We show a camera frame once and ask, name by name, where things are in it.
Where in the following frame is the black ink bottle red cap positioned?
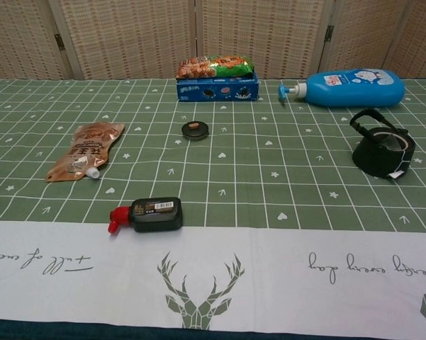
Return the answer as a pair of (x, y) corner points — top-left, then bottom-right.
(108, 197), (184, 234)

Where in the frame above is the brown spout pouch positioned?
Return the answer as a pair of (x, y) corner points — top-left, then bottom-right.
(45, 122), (125, 183)

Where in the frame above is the black cast iron teapot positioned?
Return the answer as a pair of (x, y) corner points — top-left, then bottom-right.
(349, 108), (417, 180)

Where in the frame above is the black round cap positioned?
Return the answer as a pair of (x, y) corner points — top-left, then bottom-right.
(181, 120), (211, 140)

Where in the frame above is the orange and green snack bag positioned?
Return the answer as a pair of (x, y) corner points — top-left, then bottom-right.
(176, 55), (254, 80)

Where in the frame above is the woven folding screen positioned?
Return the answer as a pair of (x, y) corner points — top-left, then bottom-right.
(0, 0), (426, 81)

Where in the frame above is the blue cookie box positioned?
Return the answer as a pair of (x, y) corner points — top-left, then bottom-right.
(176, 72), (260, 103)

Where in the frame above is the tea bag with string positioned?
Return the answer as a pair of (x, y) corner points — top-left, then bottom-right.
(381, 134), (411, 180)

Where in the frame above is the blue pump detergent bottle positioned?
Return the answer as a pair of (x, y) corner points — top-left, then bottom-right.
(278, 68), (406, 108)

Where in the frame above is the green grid deer tablecloth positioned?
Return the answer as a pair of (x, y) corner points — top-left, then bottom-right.
(0, 76), (426, 332)

